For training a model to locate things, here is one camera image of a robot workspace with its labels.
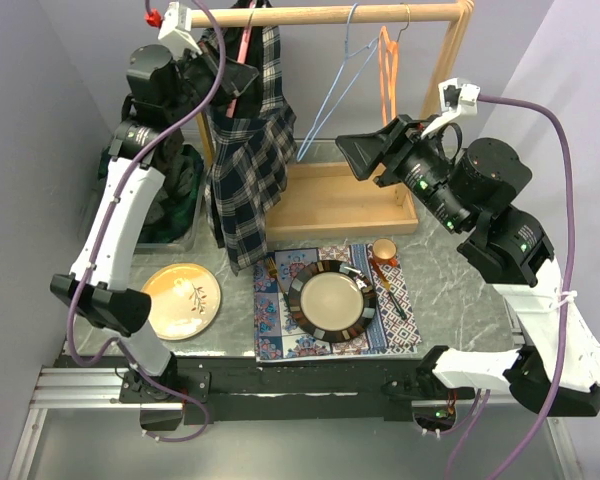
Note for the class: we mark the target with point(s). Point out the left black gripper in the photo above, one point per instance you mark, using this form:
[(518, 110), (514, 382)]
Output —
[(236, 77)]

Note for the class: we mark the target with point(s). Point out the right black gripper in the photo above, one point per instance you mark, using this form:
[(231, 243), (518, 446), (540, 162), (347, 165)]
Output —
[(364, 150)]

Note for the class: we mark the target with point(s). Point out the navy beige plaid skirt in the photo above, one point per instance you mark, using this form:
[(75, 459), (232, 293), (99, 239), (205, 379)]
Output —
[(253, 147)]

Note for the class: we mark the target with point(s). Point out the orange clothes hanger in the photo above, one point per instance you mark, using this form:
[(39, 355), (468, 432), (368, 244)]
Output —
[(388, 68)]

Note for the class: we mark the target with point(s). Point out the grey dotted garment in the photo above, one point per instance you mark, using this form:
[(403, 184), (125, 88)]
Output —
[(178, 184)]

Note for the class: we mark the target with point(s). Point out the green plaid skirt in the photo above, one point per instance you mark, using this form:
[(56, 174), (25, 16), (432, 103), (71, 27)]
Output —
[(180, 210)]

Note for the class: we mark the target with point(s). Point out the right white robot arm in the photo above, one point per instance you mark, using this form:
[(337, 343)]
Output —
[(558, 371)]

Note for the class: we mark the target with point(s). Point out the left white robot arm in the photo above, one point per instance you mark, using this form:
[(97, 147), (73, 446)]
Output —
[(165, 93)]

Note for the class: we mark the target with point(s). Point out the wooden clothes rack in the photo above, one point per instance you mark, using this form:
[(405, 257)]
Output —
[(324, 200)]

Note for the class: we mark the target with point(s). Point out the small orange cup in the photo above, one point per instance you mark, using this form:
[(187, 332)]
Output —
[(384, 252)]

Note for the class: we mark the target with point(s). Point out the gold fork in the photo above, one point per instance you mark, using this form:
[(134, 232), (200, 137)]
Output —
[(273, 272)]

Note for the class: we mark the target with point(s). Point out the dark rimmed beige plate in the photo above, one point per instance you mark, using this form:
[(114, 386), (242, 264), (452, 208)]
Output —
[(332, 301)]

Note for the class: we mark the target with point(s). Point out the patterned placemat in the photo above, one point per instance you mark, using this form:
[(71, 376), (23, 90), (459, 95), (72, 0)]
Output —
[(276, 335)]

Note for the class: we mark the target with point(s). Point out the cream floral plate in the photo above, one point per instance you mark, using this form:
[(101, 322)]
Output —
[(185, 300)]

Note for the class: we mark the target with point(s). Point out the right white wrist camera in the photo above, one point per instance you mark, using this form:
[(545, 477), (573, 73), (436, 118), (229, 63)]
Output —
[(458, 98)]

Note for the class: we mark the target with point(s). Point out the dark handled knife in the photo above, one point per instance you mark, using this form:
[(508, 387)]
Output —
[(387, 287)]

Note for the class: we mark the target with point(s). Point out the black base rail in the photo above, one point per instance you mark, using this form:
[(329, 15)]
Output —
[(239, 389)]

